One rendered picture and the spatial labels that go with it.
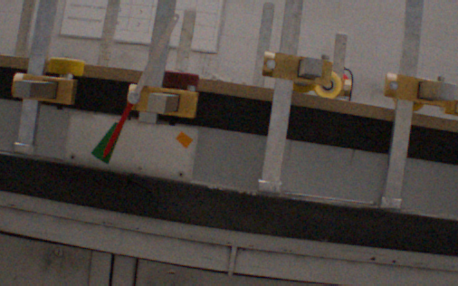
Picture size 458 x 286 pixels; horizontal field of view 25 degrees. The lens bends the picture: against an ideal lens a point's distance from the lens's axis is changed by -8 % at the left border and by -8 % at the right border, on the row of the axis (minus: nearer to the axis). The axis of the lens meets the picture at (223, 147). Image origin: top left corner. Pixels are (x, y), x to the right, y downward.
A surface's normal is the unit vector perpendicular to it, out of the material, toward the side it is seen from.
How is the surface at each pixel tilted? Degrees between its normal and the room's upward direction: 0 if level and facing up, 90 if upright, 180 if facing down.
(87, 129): 90
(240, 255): 90
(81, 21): 90
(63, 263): 90
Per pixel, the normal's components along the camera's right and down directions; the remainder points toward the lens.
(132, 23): -0.03, 0.05
